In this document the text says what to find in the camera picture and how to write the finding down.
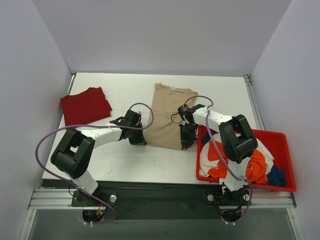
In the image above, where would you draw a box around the beige t shirt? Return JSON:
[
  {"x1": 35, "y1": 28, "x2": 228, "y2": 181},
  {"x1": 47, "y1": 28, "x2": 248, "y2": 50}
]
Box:
[{"x1": 144, "y1": 83, "x2": 198, "y2": 151}]

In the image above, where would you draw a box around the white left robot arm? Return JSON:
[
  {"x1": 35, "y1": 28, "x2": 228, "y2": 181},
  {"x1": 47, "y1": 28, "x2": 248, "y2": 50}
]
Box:
[{"x1": 50, "y1": 109, "x2": 147, "y2": 206}]

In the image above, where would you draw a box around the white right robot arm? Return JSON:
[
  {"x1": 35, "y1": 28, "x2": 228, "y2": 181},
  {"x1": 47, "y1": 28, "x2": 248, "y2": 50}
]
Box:
[{"x1": 177, "y1": 104, "x2": 258, "y2": 204}]

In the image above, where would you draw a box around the white t shirt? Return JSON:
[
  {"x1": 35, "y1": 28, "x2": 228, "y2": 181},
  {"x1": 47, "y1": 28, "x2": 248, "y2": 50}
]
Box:
[{"x1": 199, "y1": 139, "x2": 275, "y2": 177}]

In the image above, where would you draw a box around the folded red t shirt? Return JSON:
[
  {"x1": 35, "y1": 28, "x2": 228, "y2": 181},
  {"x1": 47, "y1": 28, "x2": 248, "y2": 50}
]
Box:
[{"x1": 60, "y1": 87, "x2": 112, "y2": 126}]

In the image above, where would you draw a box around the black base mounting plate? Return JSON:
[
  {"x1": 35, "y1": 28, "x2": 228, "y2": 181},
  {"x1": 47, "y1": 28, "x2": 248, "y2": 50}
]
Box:
[{"x1": 71, "y1": 181, "x2": 251, "y2": 223}]

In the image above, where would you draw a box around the orange t shirt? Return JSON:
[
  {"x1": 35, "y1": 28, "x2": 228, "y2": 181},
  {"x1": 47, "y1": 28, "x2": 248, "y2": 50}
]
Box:
[{"x1": 204, "y1": 140, "x2": 268, "y2": 185}]

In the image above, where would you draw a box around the red plastic bin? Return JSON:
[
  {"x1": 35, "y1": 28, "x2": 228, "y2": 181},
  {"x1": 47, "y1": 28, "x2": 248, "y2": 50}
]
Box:
[{"x1": 195, "y1": 126, "x2": 297, "y2": 193}]

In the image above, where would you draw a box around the blue t shirt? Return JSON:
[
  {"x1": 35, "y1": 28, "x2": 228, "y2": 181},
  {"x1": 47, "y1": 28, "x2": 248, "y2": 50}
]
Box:
[{"x1": 266, "y1": 165, "x2": 287, "y2": 188}]

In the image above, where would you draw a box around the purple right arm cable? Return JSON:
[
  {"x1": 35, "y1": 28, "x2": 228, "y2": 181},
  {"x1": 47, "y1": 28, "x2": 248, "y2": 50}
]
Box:
[{"x1": 183, "y1": 94, "x2": 253, "y2": 225}]

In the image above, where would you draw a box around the aluminium table frame rail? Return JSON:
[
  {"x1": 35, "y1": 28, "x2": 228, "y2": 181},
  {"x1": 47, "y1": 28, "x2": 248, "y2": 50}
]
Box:
[{"x1": 243, "y1": 74, "x2": 265, "y2": 130}]

